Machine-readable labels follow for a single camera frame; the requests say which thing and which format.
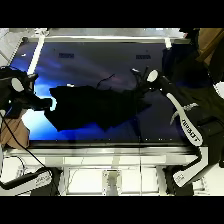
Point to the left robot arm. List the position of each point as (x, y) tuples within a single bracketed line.
[(20, 96)]

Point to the black pants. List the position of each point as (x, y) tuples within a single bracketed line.
[(93, 106)]

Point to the brown clothes hanger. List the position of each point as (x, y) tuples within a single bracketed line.
[(209, 49)]

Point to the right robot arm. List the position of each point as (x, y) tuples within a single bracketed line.
[(186, 123)]

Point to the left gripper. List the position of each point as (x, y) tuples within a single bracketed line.
[(42, 103)]

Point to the silver frame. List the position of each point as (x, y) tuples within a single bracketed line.
[(100, 151)]

